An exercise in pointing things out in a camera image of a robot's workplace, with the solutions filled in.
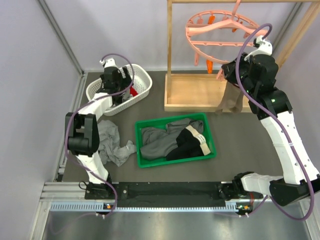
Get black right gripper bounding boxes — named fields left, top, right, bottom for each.
left=221, top=52, right=256, bottom=97

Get red sock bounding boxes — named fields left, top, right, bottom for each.
left=129, top=86, right=138, bottom=97

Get beige sock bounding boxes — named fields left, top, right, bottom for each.
left=215, top=82, right=239, bottom=114
left=230, top=85, right=244, bottom=114

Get pink round clip hanger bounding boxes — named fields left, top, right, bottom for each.
left=185, top=0, right=259, bottom=66

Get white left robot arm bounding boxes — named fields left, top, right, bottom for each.
left=64, top=64, right=135, bottom=199

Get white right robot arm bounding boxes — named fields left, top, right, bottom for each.
left=232, top=53, right=320, bottom=207

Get wooden hanger rack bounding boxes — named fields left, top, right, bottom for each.
left=164, top=0, right=320, bottom=112

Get black socks with label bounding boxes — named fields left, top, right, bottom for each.
left=165, top=125, right=211, bottom=161

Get orange clothes clip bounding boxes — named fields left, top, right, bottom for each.
left=206, top=60, right=214, bottom=74

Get white perforated plastic basket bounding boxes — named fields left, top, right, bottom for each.
left=85, top=64, right=153, bottom=117

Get pink clothes clip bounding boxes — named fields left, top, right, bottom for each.
left=194, top=53, right=200, bottom=67

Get green plastic tray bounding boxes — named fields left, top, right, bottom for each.
left=134, top=112, right=217, bottom=168

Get grey crumpled cloth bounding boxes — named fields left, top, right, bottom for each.
left=97, top=120, right=137, bottom=167

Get grey clothes in tray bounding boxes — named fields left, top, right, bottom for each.
left=139, top=118, right=204, bottom=161

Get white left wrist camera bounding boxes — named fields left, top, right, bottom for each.
left=99, top=57, right=118, bottom=69

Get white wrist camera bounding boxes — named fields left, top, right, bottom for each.
left=99, top=57, right=118, bottom=69
left=244, top=35, right=273, bottom=62

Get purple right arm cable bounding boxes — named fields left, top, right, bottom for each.
left=235, top=22, right=315, bottom=221

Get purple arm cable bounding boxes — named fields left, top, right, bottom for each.
left=235, top=22, right=315, bottom=221
left=64, top=52, right=135, bottom=221

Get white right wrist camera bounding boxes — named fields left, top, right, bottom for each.
left=244, top=35, right=273, bottom=62

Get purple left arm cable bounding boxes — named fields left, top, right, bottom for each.
left=64, top=52, right=135, bottom=221

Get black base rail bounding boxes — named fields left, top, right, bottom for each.
left=84, top=180, right=236, bottom=208

